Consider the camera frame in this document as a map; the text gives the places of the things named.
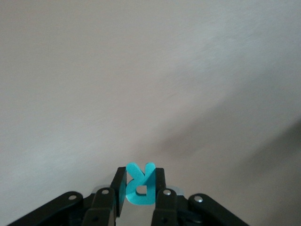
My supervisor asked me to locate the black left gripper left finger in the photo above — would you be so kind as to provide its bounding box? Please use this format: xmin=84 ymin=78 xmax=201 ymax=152
xmin=7 ymin=167 xmax=127 ymax=226

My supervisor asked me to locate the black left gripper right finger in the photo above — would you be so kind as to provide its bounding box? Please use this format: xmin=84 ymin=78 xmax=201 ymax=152
xmin=151 ymin=168 xmax=250 ymax=226

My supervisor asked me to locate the teal uppercase R letter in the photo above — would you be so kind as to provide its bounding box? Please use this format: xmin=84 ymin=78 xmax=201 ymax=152
xmin=125 ymin=161 xmax=157 ymax=206

